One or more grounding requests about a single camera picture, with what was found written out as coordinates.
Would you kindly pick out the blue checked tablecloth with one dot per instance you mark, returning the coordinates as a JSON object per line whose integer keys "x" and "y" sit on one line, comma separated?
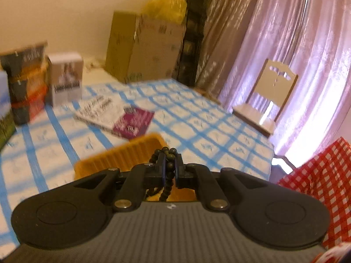
{"x": 192, "y": 115}

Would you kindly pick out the black folding ladder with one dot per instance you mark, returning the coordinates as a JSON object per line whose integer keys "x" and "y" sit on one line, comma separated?
{"x": 192, "y": 46}

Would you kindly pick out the brown patterned curtain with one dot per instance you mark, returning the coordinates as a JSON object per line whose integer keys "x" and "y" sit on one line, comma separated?
{"x": 227, "y": 33}

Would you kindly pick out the red instant rice bowl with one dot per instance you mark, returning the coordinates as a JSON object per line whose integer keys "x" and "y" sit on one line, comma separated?
{"x": 30, "y": 109}

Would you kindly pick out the yellow plastic bag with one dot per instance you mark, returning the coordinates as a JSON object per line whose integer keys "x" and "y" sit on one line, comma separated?
{"x": 167, "y": 8}

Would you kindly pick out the red checked cloth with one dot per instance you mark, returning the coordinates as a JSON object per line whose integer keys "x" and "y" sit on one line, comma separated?
{"x": 329, "y": 183}

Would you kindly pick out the white product box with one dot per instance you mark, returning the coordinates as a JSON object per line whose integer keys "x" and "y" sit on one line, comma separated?
{"x": 64, "y": 79}

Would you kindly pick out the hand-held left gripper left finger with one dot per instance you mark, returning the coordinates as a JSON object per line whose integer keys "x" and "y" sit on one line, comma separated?
{"x": 161, "y": 169}

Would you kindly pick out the black instant rice bowl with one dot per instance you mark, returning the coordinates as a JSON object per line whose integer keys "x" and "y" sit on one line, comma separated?
{"x": 24, "y": 57}

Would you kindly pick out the golden plastic tray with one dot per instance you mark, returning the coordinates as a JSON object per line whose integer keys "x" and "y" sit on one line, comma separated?
{"x": 131, "y": 150}

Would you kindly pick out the pink sheer curtain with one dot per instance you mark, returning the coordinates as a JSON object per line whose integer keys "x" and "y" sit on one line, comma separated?
{"x": 315, "y": 60}

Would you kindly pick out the orange instant rice bowl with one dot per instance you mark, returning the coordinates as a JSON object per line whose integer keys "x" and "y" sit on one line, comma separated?
{"x": 30, "y": 82}

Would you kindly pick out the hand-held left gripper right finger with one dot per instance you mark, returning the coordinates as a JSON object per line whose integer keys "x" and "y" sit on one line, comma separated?
{"x": 179, "y": 172}

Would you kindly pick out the large cardboard box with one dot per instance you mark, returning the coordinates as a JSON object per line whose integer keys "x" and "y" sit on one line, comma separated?
{"x": 148, "y": 49}

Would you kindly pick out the white and purple book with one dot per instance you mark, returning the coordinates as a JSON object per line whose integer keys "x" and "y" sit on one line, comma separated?
{"x": 109, "y": 112}

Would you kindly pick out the wooden chair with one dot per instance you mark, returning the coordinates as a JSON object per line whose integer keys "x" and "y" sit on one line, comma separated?
{"x": 274, "y": 85}

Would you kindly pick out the light blue cow milk box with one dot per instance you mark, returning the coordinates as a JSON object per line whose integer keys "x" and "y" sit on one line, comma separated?
{"x": 5, "y": 109}

